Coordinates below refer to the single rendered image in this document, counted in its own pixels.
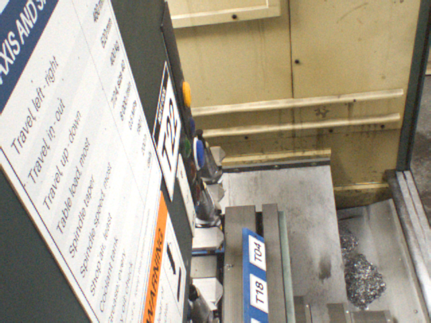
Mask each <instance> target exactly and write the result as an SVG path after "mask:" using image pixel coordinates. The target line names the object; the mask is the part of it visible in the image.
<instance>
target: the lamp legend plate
mask: <svg viewBox="0 0 431 323"><path fill-rule="evenodd" d="M177 180H178V185H179V188H180V191H181V194H182V197H183V202H184V205H185V212H186V214H187V219H188V222H189V226H190V229H191V233H192V236H193V238H194V237H195V220H196V213H195V209H194V206H193V201H192V198H191V193H190V190H189V185H188V182H187V177H186V174H185V167H184V164H183V159H182V156H181V153H180V154H179V159H178V171H177Z"/></svg>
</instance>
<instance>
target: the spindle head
mask: <svg viewBox="0 0 431 323"><path fill-rule="evenodd" d="M110 2H111V5H112V9H113V12H114V16H115V19H116V21H117V25H118V27H119V32H120V35H121V38H122V41H123V45H124V48H125V52H126V55H127V58H128V61H129V65H130V68H131V72H132V75H133V78H134V82H135V85H136V88H137V92H138V94H139V99H140V101H141V107H142V110H143V114H144V116H145V121H146V123H147V127H148V130H149V132H150V136H151V133H152V127H153V123H154V116H155V111H156V105H157V101H158V94H159V89H160V82H161V78H162V67H163V63H164V61H165V62H166V65H167V68H168V74H169V77H170V82H171V86H172V90H173V93H174V99H175V102H176V107H177V110H178V115H179V118H180V123H181V126H180V137H179V143H178V153H177V160H176V171H175V177H174V188H173V193H172V201H171V202H170V201H169V198H168V194H167V192H166V187H165V185H164V179H163V175H162V179H161V184H160V191H161V192H162V193H163V196H164V202H165V205H166V208H167V212H168V214H169V218H170V221H171V224H172V228H173V230H174V234H175V236H176V241H177V243H178V247H179V250H180V253H181V256H182V259H183V264H184V267H185V271H186V275H185V292H184V300H183V316H182V323H187V312H188V302H189V284H190V274H191V257H192V247H193V236H192V233H191V229H190V226H189V222H188V219H187V214H186V212H185V205H184V202H183V197H182V194H181V191H180V188H179V185H178V180H177V171H178V159H179V154H180V153H181V149H180V138H181V135H182V134H183V133H185V128H184V124H183V119H182V115H181V112H180V108H179V104H178V99H177V95H176V91H175V87H174V83H173V80H172V74H171V71H170V65H169V63H168V57H167V54H166V49H165V46H164V41H163V37H162V32H161V29H160V25H161V21H162V15H163V11H164V5H165V0H110ZM181 156H182V154H181ZM159 198H160V192H159V197H158V202H159ZM157 212H158V207H157ZM157 212H156V216H157ZM155 226H156V220H155ZM155 226H154V231H155ZM153 239H154V234H153ZM153 239H152V244H153ZM151 253H152V248H151ZM151 253H150V259H151ZM149 267H150V261H149V266H148V272H147V278H148V273H149ZM146 287H147V281H146V286H145V292H146ZM144 301H145V295H144V300H143V306H144ZM142 315H143V309H142V314H141V320H142ZM0 323H91V322H90V320H89V318H88V316H87V315H86V313H85V311H84V309H83V308H82V306H81V304H80V302H79V301H78V299H77V298H76V296H75V294H74V292H73V291H72V289H71V287H70V286H69V284H68V283H67V280H66V278H65V276H64V275H63V273H62V271H61V269H60V268H59V266H58V264H57V263H56V261H55V259H54V258H53V256H52V255H51V253H50V251H49V250H48V248H47V247H46V244H45V243H44V241H43V239H42V238H41V236H40V233H39V231H38V230H37V229H36V227H35V225H34V224H33V222H32V220H31V218H30V216H29V215H28V213H27V211H26V210H25V208H24V206H23V204H22V203H21V202H20V200H19V198H18V196H17V195H16V193H15V192H14V190H13V188H12V187H11V184H10V183H9V181H8V179H7V178H6V176H5V175H4V173H3V172H2V170H1V168H0Z"/></svg>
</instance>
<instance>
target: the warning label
mask: <svg viewBox="0 0 431 323"><path fill-rule="evenodd" d="M185 275H186V271H185V267H184V264H183V259H182V256H181V253H180V250H179V247H178V243H177V241H176V236H175V234H174V230H173V228H172V224H171V221H170V218H169V214H168V212H167V208H166V205H165V202H164V196H163V193H162V192H161V191H160V198H159V203H158V212H157V216H156V226H155V231H154V239H153V244H152V253H151V259H150V267H149V273H148V278H147V287H146V292H145V301H144V306H143V315H142V320H141V323H182V316H183V300H184V292H185Z"/></svg>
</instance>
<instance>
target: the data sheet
mask: <svg viewBox="0 0 431 323"><path fill-rule="evenodd" d="M0 168H1V170H2V172H3V173H4V175H5V176H6V178H7V179H8V181H9V183H10V184H11V187H12V188H13V190H14V192H15V193H16V195H17V196H18V198H19V200H20V202H21V203H22V204H23V206H24V208H25V210H26V211H27V213H28V215H29V216H30V218H31V220H32V222H33V224H34V225H35V227H36V229H37V230H38V231H39V233H40V236H41V238H42V239H43V241H44V243H45V244H46V247H47V248H48V250H49V251H50V253H51V255H52V256H53V258H54V259H55V261H56V263H57V264H58V266H59V268H60V269H61V271H62V273H63V275H64V276H65V278H66V280H67V283H68V284H69V286H70V287H71V289H72V291H73V292H74V294H75V296H76V298H77V299H78V301H79V302H80V304H81V306H82V308H83V309H84V311H85V313H86V315H87V316H88V318H89V320H90V322H91V323H141V314H142V309H143V300H144V295H145V286H146V281H147V272H148V266H149V261H150V253H151V248H152V239H153V234H154V226H155V220H156V212H157V207H158V197H159V192H160V184H161V179H162V172H161V169H160V166H159V163H158V158H157V156H156V152H155V150H154V146H153V143H152V139H151V137H150V132H149V130H148V127H147V123H146V121H145V116H144V114H143V110H142V107H141V101H140V99H139V94H138V92H137V88H136V85H135V82H134V78H133V75H132V72H131V68H130V65H129V61H128V58H127V55H126V52H125V48H124V45H123V41H122V38H121V35H120V32H119V27H118V25H117V21H116V19H115V16H114V12H113V9H112V5H111V2H110V0H0Z"/></svg>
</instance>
